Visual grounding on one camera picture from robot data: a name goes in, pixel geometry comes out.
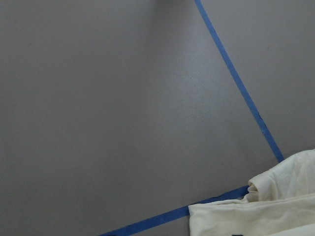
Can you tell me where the brown table cover sheet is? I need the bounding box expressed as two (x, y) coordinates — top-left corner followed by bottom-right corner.
(0, 0), (315, 236)

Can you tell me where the cream motorcycle print t-shirt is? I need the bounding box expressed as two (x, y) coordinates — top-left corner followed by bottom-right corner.
(189, 150), (315, 236)

